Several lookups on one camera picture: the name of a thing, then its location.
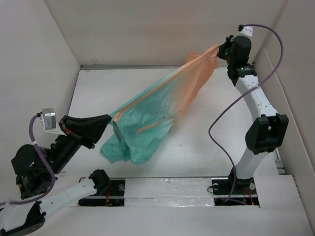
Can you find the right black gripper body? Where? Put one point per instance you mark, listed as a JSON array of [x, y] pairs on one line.
[[230, 61]]

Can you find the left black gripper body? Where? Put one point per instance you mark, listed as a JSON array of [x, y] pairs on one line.
[[75, 132]]

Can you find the orange and teal jacket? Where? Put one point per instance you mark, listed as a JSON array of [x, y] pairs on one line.
[[141, 125]]

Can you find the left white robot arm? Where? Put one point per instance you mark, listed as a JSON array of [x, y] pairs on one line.
[[36, 168]]

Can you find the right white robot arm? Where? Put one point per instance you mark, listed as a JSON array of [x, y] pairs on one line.
[[269, 127]]

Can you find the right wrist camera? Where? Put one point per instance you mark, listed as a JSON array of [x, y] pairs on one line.
[[245, 31]]

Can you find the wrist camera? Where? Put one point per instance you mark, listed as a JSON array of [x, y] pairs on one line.
[[245, 31], [48, 120]]

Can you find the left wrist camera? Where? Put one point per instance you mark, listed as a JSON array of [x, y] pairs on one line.
[[48, 120]]

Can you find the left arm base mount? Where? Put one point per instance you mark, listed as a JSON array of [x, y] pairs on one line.
[[117, 187]]

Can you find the metal rail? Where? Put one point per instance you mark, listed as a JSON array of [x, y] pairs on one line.
[[153, 198]]

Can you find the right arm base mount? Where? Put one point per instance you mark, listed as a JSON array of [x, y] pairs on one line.
[[243, 193]]

